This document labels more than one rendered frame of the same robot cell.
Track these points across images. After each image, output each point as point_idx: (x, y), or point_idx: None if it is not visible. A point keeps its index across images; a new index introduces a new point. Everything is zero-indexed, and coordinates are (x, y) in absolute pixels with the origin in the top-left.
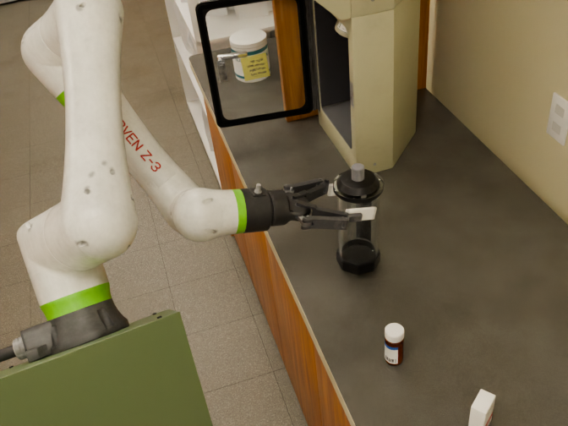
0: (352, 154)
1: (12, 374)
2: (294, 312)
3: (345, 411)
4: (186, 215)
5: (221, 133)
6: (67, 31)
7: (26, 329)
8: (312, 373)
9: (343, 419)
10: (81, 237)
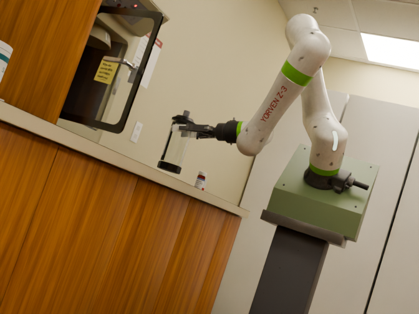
0: (96, 134)
1: (358, 159)
2: (156, 242)
3: (224, 207)
4: None
5: (91, 150)
6: None
7: (348, 171)
8: (160, 273)
9: (196, 245)
10: None
